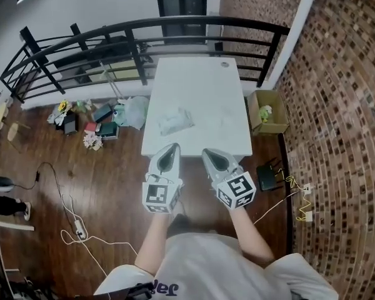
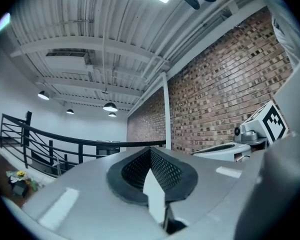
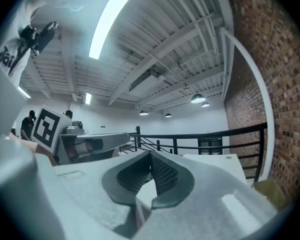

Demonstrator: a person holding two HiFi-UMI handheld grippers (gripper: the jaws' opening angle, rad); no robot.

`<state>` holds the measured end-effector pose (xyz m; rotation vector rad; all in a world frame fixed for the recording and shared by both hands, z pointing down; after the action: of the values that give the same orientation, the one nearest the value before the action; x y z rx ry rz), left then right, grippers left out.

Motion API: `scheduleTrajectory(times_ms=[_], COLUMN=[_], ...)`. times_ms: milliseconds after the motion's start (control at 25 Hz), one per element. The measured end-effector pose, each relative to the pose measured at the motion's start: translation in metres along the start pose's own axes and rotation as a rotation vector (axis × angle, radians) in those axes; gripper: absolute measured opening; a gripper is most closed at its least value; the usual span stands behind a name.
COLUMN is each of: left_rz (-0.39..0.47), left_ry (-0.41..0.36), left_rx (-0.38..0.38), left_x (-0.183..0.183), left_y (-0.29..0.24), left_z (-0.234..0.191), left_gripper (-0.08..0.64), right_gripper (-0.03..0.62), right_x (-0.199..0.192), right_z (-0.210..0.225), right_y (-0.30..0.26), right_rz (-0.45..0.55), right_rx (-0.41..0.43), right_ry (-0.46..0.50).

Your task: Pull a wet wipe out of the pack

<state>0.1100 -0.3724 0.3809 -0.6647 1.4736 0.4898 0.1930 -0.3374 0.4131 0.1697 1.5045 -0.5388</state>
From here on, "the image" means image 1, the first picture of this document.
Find wooden stool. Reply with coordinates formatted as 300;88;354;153
7;122;31;143

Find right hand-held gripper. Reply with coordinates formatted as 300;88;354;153
201;148;257;211

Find green book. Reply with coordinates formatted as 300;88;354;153
98;122;120;140
92;104;113;123

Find green yellow toy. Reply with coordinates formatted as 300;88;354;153
258;104;273;123

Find black door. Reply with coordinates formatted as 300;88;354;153
155;0;208;46

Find white plastic bag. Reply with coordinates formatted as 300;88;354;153
114;96;149;130

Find black router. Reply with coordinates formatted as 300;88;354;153
256;157;284;192

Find clear plastic bag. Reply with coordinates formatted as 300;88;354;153
157;107;196;137

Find person's black trousers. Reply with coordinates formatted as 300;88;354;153
167;214;218;239

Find person's left forearm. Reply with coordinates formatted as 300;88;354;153
134;212;171;276

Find brown cardboard box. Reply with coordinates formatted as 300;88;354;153
246;89;290;136

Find mop with metal handle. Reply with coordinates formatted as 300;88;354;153
102;69;124;103

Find black adapter with cable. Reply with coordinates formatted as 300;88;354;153
6;162;79;228

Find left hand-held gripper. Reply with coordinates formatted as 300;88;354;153
142;142;184;214

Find black box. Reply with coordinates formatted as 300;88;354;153
63;113;79;136

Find green plant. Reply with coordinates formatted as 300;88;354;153
76;99;96;114

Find person's white shoe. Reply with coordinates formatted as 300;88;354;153
170;203;187;221

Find yellow cable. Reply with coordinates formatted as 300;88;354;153
276;167;312;221

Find pink flower pot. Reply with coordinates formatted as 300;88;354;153
82;132;103;151

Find small white power strip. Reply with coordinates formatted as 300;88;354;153
73;219;86;239

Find white square table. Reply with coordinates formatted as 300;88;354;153
141;57;253;162

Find black metal railing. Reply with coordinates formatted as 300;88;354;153
0;15;291;103

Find person's right forearm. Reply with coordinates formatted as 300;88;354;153
227;207;275;265

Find long white cable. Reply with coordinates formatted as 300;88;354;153
61;186;306;281

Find person's white shirt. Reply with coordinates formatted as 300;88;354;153
93;232;340;300

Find white desk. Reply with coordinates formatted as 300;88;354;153
0;222;35;293

